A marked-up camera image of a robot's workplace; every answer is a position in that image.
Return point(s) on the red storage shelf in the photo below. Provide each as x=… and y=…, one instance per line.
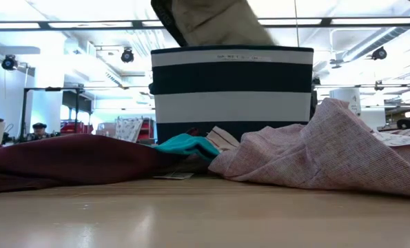
x=146, y=129
x=73, y=128

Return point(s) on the white cylindrical appliance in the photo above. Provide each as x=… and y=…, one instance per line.
x=346, y=100

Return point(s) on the beige red-striped cloth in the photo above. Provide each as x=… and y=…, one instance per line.
x=222, y=137

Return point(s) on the black metal stand frame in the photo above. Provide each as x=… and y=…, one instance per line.
x=25, y=113

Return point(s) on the white shirt label card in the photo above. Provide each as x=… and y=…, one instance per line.
x=397, y=139

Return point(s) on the teal cloth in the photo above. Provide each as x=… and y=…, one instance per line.
x=187, y=144

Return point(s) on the navy white striped fabric basket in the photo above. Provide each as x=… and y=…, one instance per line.
x=232, y=106

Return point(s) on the white patterned cloth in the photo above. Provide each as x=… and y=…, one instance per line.
x=129, y=129

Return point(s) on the person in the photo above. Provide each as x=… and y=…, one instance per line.
x=39, y=132

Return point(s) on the black aluminium table frame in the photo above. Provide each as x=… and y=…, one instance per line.
x=314, y=100

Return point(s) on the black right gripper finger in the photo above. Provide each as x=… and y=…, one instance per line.
x=168, y=20

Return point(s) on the black ceiling spotlight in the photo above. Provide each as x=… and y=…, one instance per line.
x=379, y=53
x=127, y=56
x=10, y=62

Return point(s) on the khaki garment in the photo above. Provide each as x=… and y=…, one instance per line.
x=218, y=24

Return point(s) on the lilac linen shirt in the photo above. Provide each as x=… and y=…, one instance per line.
x=311, y=155

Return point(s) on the maroon garment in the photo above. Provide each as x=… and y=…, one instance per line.
x=70, y=158

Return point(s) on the white paper garment tag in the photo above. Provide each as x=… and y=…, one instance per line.
x=173, y=176

